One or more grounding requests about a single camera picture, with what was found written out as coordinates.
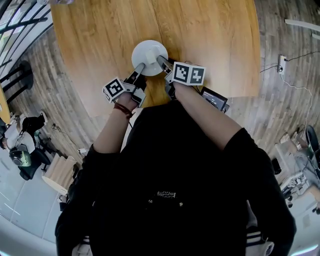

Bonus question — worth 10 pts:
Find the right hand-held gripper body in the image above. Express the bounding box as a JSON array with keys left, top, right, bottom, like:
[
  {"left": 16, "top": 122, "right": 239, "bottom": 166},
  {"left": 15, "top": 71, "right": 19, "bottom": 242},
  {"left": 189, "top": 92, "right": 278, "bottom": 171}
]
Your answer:
[{"left": 164, "top": 61, "right": 206, "bottom": 100}]

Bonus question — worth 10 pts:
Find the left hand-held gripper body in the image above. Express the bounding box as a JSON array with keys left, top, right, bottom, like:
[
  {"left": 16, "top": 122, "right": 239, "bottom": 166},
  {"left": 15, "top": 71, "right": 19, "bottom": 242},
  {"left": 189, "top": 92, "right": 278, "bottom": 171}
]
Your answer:
[{"left": 101, "top": 76, "right": 148, "bottom": 109}]

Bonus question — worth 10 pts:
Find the grey rectangular foam block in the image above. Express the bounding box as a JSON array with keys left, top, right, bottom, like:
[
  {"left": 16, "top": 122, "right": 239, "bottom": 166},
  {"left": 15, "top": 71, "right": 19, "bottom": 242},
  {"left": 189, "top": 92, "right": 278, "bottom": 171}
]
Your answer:
[{"left": 146, "top": 49, "right": 158, "bottom": 65}]

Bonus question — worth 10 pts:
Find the white round plate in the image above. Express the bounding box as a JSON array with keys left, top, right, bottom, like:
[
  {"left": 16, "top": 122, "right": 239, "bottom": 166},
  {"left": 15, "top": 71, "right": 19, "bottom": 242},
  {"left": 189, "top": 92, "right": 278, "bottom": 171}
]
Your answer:
[{"left": 131, "top": 39, "right": 169, "bottom": 77}]

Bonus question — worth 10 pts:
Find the person's left forearm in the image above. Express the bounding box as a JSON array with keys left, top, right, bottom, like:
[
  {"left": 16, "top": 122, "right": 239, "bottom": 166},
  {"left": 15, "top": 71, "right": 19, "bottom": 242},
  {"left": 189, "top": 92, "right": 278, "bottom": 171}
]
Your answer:
[{"left": 93, "top": 106, "right": 137, "bottom": 155}]

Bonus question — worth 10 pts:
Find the person's right forearm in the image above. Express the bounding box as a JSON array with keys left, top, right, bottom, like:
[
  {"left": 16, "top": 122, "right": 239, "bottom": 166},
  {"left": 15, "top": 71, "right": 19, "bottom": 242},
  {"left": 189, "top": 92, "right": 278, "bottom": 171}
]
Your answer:
[{"left": 172, "top": 83, "right": 244, "bottom": 151}]

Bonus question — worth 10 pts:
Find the wooden top white-leg table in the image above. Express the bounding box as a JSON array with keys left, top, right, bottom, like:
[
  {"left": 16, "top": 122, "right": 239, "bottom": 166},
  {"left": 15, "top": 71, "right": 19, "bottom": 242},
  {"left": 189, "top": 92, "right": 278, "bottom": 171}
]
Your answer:
[{"left": 49, "top": 0, "right": 263, "bottom": 118}]

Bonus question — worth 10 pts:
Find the person's left hand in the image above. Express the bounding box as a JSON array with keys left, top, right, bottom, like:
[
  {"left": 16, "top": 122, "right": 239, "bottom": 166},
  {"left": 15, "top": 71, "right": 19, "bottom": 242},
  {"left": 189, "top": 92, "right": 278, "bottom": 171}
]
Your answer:
[{"left": 116, "top": 92, "right": 138, "bottom": 113}]

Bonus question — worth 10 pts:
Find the black tablet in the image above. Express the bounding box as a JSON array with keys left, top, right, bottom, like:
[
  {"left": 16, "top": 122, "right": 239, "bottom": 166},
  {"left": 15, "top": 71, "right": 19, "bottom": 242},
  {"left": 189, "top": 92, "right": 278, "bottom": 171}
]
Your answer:
[{"left": 199, "top": 86, "right": 230, "bottom": 114}]

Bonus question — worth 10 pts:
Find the person's black top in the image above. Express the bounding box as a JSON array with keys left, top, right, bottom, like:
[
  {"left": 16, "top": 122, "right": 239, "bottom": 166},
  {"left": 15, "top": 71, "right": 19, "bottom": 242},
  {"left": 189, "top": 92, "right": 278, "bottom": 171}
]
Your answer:
[{"left": 54, "top": 99, "right": 298, "bottom": 256}]

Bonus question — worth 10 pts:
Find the black bar stool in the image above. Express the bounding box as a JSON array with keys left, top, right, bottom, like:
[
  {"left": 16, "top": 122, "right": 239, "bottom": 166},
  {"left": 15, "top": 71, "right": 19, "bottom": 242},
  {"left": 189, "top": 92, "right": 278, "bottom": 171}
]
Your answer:
[{"left": 0, "top": 59, "right": 35, "bottom": 104}]

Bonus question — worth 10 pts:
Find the white power strip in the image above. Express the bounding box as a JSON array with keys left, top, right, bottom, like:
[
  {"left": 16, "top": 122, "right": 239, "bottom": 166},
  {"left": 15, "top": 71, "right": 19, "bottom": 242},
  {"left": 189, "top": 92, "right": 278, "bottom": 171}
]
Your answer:
[{"left": 278, "top": 54, "right": 287, "bottom": 75}]

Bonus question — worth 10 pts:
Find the light wooden slatted stand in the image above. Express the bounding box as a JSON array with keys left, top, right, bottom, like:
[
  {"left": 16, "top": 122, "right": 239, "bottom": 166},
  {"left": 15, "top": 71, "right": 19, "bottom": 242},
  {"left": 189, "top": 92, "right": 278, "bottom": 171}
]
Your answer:
[{"left": 41, "top": 152, "right": 79, "bottom": 196}]

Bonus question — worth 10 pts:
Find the black office chair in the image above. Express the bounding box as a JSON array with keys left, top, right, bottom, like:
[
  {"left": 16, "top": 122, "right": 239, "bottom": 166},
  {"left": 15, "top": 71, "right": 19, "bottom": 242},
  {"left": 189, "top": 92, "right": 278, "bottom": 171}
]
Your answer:
[{"left": 18, "top": 146, "right": 55, "bottom": 181}]

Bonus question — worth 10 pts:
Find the round wooden table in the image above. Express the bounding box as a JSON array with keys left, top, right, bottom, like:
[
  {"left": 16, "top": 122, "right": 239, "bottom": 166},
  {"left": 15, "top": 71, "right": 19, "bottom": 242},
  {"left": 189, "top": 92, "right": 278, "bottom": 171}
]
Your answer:
[{"left": 0, "top": 83, "right": 12, "bottom": 126}]

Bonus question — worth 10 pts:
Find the small wooden white-legged table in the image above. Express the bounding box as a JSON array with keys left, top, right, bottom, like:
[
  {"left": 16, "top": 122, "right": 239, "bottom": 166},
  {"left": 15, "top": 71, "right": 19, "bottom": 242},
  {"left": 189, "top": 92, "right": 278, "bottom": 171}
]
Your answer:
[{"left": 284, "top": 18, "right": 320, "bottom": 41}]

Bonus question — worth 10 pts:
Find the white low shelf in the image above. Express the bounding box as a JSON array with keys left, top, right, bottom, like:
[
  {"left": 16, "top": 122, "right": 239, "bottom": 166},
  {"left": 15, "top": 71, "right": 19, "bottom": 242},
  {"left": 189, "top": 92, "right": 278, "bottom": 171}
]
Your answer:
[{"left": 273, "top": 132, "right": 305, "bottom": 191}]

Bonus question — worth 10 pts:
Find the red cord bracelet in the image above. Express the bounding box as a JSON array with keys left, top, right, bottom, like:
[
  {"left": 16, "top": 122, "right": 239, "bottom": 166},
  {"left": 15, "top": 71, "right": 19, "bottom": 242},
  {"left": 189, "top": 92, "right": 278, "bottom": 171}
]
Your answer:
[{"left": 113, "top": 102, "right": 135, "bottom": 119}]

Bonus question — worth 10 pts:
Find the black tablet cable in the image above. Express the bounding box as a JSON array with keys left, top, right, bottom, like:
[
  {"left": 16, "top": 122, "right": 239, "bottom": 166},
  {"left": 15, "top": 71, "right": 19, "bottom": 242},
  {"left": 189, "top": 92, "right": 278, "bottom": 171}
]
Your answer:
[{"left": 259, "top": 64, "right": 280, "bottom": 74}]

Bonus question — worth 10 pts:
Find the white cable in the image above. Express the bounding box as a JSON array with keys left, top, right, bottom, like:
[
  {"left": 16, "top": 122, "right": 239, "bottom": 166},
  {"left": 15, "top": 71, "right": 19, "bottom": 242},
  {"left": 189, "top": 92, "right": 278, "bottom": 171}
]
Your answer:
[{"left": 281, "top": 73, "right": 315, "bottom": 126}]

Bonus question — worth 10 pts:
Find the black power cable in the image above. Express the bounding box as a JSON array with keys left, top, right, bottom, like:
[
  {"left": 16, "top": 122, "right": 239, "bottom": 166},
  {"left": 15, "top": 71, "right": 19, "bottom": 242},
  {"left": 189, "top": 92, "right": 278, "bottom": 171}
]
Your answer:
[{"left": 284, "top": 50, "right": 320, "bottom": 62}]

